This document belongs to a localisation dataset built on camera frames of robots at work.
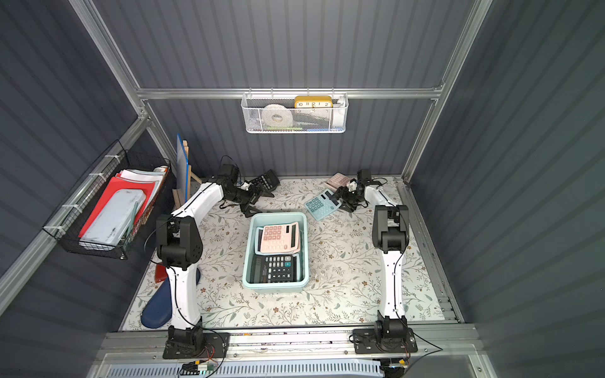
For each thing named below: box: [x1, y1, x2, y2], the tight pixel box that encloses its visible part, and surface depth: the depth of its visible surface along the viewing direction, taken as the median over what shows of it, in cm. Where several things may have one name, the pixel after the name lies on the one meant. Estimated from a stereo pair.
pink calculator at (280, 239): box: [260, 222, 301, 254], surface depth 88 cm
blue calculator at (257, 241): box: [254, 226, 266, 256], surface depth 88 cm
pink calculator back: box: [322, 171, 351, 190], surface depth 122 cm
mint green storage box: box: [242, 211, 310, 294], surface depth 86 cm
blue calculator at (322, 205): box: [304, 189, 342, 222], surface depth 110 cm
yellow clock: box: [293, 95, 334, 109], surface depth 90 cm
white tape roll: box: [261, 103, 294, 128], surface depth 87 cm
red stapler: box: [155, 263, 168, 283], surface depth 90 cm
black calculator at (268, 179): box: [249, 169, 281, 191], surface depth 121 cm
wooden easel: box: [171, 139, 203, 208], surface depth 104 cm
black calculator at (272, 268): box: [249, 254, 297, 284], surface depth 82 cm
